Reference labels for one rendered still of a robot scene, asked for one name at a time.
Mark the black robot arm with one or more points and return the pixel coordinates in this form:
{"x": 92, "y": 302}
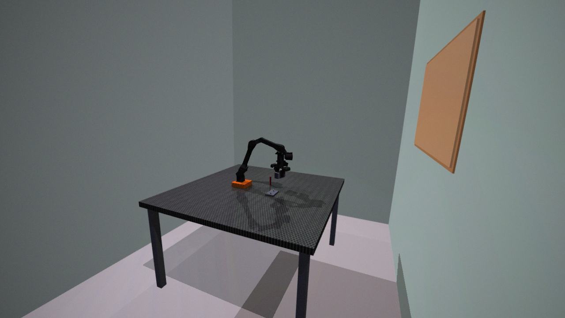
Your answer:
{"x": 251, "y": 145}

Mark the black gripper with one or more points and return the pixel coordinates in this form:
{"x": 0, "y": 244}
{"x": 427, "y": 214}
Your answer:
{"x": 280, "y": 164}

